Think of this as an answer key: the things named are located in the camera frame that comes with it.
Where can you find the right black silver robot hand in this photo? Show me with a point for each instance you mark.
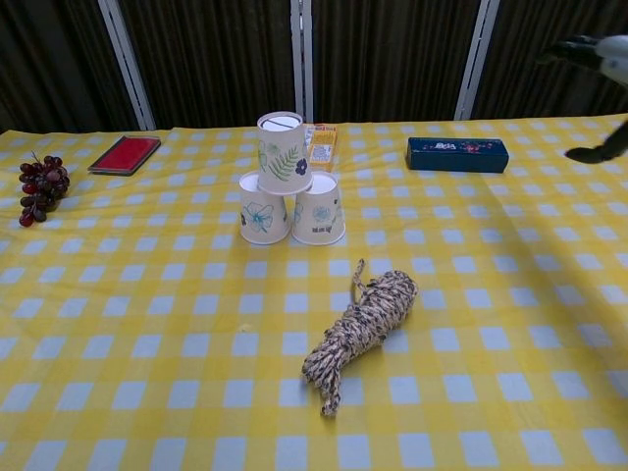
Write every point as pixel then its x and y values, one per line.
pixel 613 54

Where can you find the paper cup green fern print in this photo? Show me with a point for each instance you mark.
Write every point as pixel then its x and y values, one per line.
pixel 282 157

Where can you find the paper cup large blue flower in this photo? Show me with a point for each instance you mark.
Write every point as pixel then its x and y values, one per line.
pixel 262 221

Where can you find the paper cup small green flowers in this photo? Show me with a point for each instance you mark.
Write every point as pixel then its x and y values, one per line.
pixel 319 218

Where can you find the dark blue long box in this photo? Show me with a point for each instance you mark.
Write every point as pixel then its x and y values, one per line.
pixel 456 154

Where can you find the orange yellow carton box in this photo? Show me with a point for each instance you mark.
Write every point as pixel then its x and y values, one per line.
pixel 325 147

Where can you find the red flat stamp pad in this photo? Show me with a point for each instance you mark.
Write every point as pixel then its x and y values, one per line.
pixel 125 154

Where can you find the yellow white checked tablecloth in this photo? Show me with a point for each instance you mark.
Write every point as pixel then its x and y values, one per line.
pixel 196 368

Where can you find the dark red grape bunch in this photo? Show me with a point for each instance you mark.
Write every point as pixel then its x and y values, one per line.
pixel 41 184

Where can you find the grey partition frame post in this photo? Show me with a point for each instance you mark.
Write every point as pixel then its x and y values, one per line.
pixel 475 64
pixel 302 59
pixel 128 68

